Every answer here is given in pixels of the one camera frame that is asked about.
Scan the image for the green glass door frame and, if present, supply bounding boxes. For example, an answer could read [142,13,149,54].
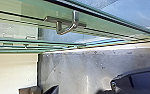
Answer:
[0,31,150,55]

